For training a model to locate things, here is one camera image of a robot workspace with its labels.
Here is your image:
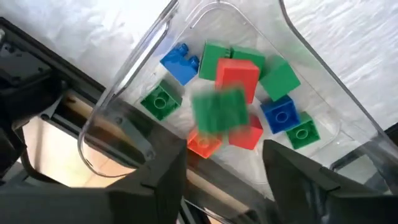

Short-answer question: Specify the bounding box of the clear plastic bin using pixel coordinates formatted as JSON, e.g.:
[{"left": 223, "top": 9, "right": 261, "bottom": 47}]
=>
[{"left": 76, "top": 0, "right": 398, "bottom": 224}]

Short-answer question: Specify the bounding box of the small blue block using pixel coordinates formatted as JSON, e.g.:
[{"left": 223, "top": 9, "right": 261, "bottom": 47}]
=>
[
  {"left": 159, "top": 42, "right": 200, "bottom": 86},
  {"left": 260, "top": 95, "right": 302, "bottom": 135}
]

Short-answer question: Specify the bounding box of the small red block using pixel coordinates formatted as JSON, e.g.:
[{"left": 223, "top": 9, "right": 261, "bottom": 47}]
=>
[
  {"left": 214, "top": 57, "right": 261, "bottom": 105},
  {"left": 228, "top": 114, "right": 264, "bottom": 151}
]

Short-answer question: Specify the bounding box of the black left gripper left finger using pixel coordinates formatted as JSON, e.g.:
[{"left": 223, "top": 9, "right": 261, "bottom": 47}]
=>
[{"left": 102, "top": 139, "right": 187, "bottom": 224}]

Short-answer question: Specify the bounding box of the small green block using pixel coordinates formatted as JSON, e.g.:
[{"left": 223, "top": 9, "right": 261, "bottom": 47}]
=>
[
  {"left": 259, "top": 55, "right": 302, "bottom": 102},
  {"left": 191, "top": 87, "right": 250, "bottom": 135},
  {"left": 140, "top": 79, "right": 183, "bottom": 122},
  {"left": 198, "top": 41, "right": 233, "bottom": 82},
  {"left": 229, "top": 45, "right": 267, "bottom": 75},
  {"left": 285, "top": 111, "right": 322, "bottom": 151}
]

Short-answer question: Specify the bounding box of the small orange-red block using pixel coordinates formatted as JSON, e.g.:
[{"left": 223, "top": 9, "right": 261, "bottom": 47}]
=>
[{"left": 186, "top": 129, "right": 224, "bottom": 160}]

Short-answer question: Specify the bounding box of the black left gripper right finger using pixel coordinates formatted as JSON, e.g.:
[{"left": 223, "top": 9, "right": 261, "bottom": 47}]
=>
[{"left": 262, "top": 139, "right": 398, "bottom": 224}]

